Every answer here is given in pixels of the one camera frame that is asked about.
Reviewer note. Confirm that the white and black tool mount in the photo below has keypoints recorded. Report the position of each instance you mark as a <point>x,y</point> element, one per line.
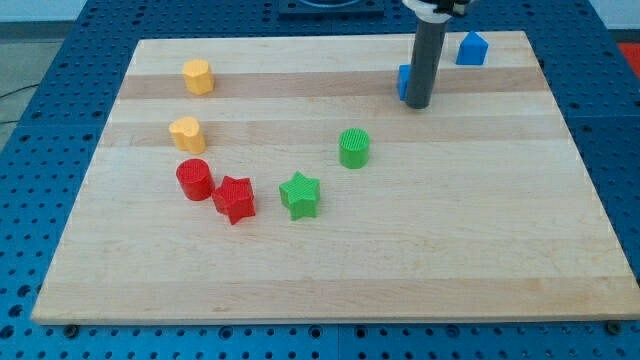
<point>440,11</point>

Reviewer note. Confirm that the blue pentagon block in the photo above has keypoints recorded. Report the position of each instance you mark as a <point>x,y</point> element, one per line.
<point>472,50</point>

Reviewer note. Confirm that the light wooden board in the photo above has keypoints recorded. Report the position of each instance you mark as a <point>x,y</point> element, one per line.
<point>477,208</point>

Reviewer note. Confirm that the blue cube block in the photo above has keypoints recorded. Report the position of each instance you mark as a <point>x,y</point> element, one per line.
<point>402,80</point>

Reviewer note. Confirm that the green cylinder block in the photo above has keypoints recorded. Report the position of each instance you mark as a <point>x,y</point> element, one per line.
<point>354,148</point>

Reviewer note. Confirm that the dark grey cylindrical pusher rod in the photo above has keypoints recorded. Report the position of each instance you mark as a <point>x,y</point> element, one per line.
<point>427,49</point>

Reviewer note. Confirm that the red cylinder block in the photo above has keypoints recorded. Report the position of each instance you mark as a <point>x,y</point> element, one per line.
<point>195,179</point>

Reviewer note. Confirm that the yellow hexagon block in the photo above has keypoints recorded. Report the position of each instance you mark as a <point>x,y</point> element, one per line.
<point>198,77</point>

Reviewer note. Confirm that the yellow heart block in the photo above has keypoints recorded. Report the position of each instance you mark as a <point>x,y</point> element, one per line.
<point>187,135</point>

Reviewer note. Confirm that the red star block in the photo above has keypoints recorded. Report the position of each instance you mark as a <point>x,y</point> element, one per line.
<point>234,198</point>

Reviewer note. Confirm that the green star block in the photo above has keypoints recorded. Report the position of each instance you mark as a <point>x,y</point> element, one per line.
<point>300,195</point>

